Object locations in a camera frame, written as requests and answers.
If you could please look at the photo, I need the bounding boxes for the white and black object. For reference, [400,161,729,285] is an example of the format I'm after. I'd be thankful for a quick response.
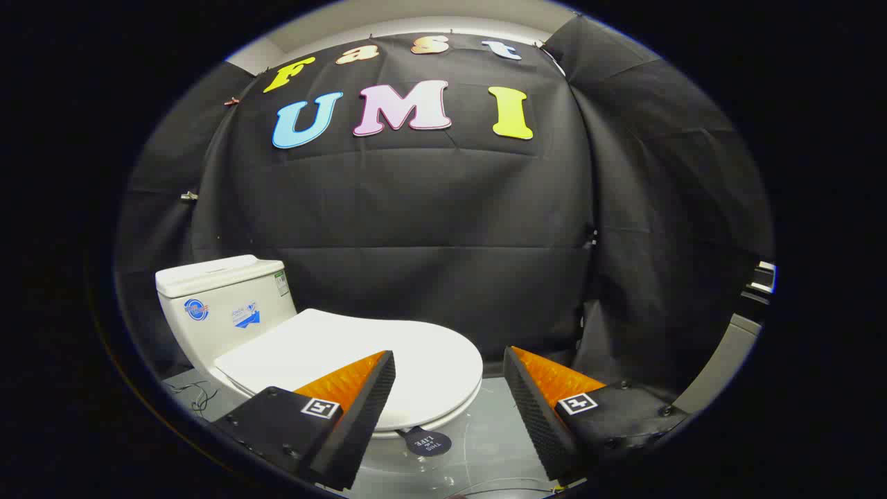
[744,261,778,306]

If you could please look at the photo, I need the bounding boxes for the white toilet tank cover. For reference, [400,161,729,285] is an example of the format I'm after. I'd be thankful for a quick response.
[155,254,286,299]

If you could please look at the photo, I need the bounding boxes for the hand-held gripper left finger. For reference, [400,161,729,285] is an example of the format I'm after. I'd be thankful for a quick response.
[210,350,397,491]

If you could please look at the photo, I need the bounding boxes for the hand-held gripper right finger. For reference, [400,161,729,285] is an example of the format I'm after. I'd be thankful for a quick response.
[502,345,690,484]

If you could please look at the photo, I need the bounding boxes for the white toilet lid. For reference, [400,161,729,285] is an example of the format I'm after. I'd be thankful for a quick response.
[213,308,484,432]

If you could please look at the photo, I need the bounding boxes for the round black pull tab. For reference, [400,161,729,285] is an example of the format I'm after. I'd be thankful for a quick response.
[404,426,453,458]

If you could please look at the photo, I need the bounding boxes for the white toilet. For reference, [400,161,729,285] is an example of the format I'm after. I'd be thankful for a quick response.
[155,254,484,487]

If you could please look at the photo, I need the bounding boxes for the black backdrop cloth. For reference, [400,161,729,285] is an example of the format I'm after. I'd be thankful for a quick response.
[114,14,775,399]

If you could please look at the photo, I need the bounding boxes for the thin black cable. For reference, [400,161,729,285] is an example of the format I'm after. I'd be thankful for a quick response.
[166,379,220,417]

